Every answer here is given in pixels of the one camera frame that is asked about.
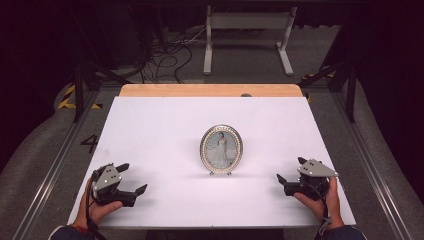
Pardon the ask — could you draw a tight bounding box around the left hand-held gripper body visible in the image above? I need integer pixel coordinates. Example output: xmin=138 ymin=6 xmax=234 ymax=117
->
xmin=90 ymin=162 xmax=138 ymax=208

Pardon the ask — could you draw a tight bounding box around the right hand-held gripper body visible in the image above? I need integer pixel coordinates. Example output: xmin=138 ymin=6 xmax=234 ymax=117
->
xmin=283 ymin=158 xmax=340 ymax=201

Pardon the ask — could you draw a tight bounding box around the oval silver picture frame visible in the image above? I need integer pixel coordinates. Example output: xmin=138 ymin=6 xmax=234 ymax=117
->
xmin=199 ymin=123 xmax=244 ymax=177

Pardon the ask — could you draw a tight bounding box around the person's left hand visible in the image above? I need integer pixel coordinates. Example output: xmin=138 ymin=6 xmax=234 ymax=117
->
xmin=72 ymin=177 xmax=124 ymax=232

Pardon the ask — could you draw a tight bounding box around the person's right hand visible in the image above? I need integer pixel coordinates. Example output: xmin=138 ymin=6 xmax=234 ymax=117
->
xmin=292 ymin=176 xmax=345 ymax=231

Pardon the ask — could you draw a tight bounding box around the white table cover board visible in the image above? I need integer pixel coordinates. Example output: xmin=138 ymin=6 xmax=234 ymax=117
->
xmin=66 ymin=96 xmax=357 ymax=230

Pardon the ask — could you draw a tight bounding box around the yellow black floor tape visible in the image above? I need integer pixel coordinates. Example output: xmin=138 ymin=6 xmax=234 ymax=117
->
xmin=301 ymin=68 xmax=336 ymax=104
xmin=57 ymin=84 xmax=103 ymax=111

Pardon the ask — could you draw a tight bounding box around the black metal stand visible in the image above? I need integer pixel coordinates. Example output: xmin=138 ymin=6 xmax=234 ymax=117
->
xmin=297 ymin=59 xmax=358 ymax=124
xmin=73 ymin=58 xmax=132 ymax=123

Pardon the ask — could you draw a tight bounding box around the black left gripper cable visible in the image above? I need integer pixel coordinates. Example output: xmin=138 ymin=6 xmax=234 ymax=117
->
xmin=84 ymin=170 xmax=108 ymax=240

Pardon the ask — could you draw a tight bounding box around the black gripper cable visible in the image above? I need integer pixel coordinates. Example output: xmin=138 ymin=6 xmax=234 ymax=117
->
xmin=307 ymin=182 xmax=333 ymax=238
xmin=84 ymin=170 xmax=108 ymax=240

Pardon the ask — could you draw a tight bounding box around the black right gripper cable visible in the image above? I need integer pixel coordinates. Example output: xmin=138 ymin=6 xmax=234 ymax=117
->
xmin=307 ymin=182 xmax=333 ymax=238

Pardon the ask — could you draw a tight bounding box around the aluminium floor rail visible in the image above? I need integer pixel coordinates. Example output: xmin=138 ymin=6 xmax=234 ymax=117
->
xmin=11 ymin=89 xmax=101 ymax=240
xmin=329 ymin=89 xmax=415 ymax=240

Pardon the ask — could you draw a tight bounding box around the tangle of black floor cables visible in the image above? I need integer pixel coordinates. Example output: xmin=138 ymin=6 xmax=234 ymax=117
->
xmin=138 ymin=28 xmax=214 ymax=85

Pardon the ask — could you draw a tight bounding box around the white metal stand frame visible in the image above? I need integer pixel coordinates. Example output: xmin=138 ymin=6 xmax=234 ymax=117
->
xmin=202 ymin=5 xmax=298 ymax=77

